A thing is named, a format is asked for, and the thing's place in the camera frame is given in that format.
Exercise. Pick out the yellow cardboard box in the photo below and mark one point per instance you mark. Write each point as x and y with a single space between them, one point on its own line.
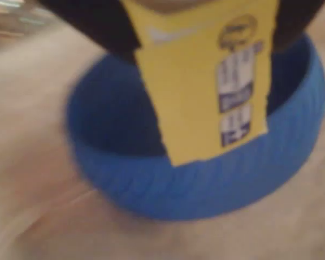
184 94

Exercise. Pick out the white wrinkled cloth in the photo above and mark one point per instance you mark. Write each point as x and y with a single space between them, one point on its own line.
43 162

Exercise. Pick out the blue round plastic bowl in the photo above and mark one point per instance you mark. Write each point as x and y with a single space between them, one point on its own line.
205 195

